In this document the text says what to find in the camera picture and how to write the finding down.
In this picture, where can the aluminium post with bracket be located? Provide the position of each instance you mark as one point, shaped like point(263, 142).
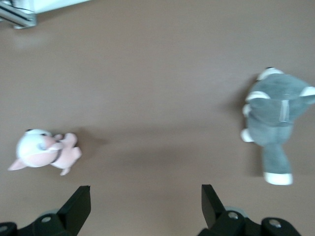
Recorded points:
point(22, 20)

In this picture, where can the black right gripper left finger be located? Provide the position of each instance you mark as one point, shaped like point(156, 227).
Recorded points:
point(73, 211)

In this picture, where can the brown table cover mat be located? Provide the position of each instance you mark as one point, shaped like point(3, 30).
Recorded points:
point(157, 86)

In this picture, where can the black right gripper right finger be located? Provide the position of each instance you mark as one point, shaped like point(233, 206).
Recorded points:
point(214, 211)

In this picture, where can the grey husky plush toy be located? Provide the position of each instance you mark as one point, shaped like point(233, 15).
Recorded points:
point(273, 115)

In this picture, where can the white edge panel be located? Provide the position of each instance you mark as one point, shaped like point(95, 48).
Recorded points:
point(49, 5)

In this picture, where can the pale pink plush dog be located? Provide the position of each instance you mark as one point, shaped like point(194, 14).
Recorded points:
point(49, 152)

